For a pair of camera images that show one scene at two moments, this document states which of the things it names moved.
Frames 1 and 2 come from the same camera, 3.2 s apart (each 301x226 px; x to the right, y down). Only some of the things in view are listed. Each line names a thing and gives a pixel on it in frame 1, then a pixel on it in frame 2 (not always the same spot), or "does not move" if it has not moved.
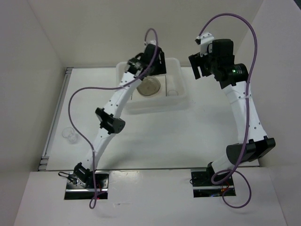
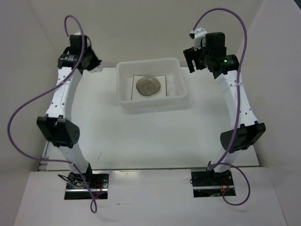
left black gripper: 161,68 → 97,62
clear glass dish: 149,86 does not move
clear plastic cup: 172,92 does not move
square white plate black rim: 162,92 does not move
